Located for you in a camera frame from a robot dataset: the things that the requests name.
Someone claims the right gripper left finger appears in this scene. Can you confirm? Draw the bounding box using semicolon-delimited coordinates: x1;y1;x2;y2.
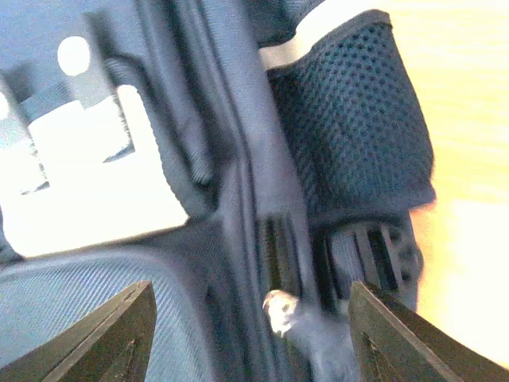
1;281;157;381

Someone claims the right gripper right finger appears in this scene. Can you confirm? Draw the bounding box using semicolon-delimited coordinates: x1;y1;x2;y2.
349;282;508;382

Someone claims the navy blue student backpack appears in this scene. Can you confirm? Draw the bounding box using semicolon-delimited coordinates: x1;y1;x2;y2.
1;1;435;381

